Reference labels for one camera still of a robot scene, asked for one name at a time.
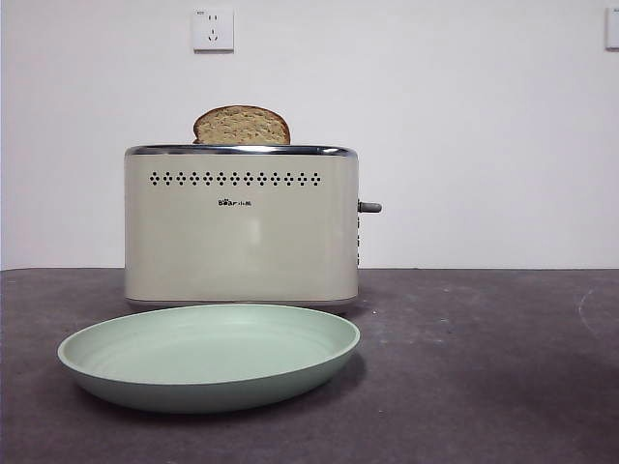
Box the brown toasted bread slice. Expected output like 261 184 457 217
192 106 292 145

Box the pale green round plate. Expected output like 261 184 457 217
56 303 362 415

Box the cream toaster with chrome rim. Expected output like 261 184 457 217
123 143 362 315

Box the white wall power socket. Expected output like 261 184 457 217
193 7 235 53

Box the white wall switch plate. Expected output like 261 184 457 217
605 7 619 50

